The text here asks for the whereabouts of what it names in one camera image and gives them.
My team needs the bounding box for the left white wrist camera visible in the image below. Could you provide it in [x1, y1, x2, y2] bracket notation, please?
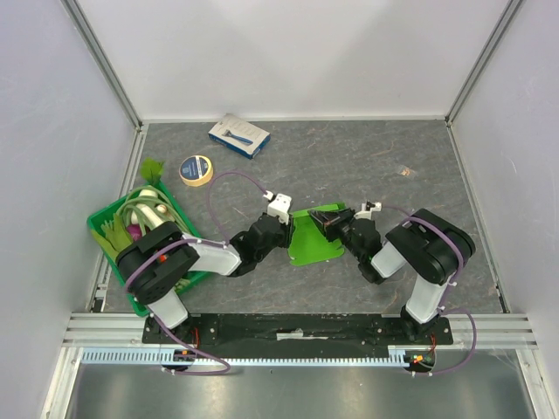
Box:
[263, 190, 292, 225]

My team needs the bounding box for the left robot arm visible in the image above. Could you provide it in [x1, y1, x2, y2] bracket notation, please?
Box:
[116, 213, 294, 343]

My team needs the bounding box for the slotted cable duct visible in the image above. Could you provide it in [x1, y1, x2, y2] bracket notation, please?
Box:
[81, 347, 411, 367]

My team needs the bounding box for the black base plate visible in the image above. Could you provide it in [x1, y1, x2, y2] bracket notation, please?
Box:
[141, 313, 453, 350]

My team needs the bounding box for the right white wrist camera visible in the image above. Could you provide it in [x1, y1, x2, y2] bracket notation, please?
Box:
[354, 201, 383, 220]

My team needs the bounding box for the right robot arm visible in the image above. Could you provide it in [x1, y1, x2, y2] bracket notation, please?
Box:
[309, 202, 476, 344]

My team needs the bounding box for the green plastic basket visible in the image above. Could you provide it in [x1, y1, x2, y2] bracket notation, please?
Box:
[86, 174, 210, 318]

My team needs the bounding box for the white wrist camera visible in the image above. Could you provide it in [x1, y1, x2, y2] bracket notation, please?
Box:
[263, 190, 292, 225]
[354, 201, 383, 220]

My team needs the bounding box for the toy green leaf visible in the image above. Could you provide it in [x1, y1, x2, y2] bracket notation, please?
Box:
[140, 158, 164, 185]

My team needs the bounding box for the green paper box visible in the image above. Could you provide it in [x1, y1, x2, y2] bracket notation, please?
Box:
[287, 209, 344, 267]

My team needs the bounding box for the white razor box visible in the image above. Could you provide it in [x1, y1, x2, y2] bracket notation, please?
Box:
[208, 113, 271, 159]

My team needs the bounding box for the white toy radish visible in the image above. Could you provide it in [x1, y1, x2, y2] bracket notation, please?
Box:
[138, 186, 161, 203]

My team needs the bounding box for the masking tape roll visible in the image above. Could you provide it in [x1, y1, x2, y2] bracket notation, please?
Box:
[179, 155, 214, 187]

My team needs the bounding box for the purple toy onion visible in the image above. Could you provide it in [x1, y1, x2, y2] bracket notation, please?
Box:
[126, 223, 149, 241]

